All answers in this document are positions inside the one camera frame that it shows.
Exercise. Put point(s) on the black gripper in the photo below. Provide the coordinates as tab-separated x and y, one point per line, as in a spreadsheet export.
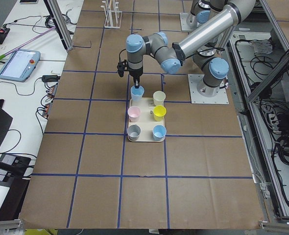
136	73

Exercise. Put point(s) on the light blue cup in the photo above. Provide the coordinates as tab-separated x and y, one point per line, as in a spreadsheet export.
159	132
137	93

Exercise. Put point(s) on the cream white cup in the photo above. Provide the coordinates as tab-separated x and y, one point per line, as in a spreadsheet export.
159	98

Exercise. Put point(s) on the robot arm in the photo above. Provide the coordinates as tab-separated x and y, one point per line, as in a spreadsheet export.
224	15
201	10

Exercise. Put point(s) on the pink cup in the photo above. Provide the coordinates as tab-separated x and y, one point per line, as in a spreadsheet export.
134	113

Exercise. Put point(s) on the yellow cup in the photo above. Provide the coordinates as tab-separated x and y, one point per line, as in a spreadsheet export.
159	112

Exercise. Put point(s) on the grey cup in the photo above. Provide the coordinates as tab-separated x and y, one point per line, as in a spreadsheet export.
133	132

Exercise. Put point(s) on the cream serving tray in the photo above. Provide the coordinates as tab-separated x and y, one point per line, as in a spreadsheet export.
146	121

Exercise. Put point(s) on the black power adapter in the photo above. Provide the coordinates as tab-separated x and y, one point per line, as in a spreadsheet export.
50	78

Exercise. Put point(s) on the teach pendant tablet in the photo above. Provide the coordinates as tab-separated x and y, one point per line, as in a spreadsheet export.
20	65

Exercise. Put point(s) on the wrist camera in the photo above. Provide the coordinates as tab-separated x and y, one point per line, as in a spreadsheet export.
122	67

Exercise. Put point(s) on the white wire cup rack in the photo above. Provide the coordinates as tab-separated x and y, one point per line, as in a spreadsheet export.
113	15

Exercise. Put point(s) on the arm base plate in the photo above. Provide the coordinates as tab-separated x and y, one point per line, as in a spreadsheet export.
200	93
188	22

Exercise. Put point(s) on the aluminium frame post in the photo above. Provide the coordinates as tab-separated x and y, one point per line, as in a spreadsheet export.
59	23

